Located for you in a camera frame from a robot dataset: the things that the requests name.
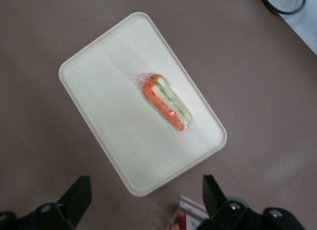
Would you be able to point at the cream plastic serving tray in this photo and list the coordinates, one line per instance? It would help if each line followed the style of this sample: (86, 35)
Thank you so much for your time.
(111, 91)

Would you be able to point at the sandwich orange filling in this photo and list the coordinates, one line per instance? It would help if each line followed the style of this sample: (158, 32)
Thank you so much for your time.
(163, 101)

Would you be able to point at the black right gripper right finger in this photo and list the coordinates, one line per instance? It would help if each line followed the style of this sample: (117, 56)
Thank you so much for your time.
(218, 210)

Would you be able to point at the red tartan cookie box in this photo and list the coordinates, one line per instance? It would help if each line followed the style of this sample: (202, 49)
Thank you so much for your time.
(183, 215)

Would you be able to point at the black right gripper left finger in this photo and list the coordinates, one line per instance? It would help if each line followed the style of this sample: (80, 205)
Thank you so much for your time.
(74, 200)

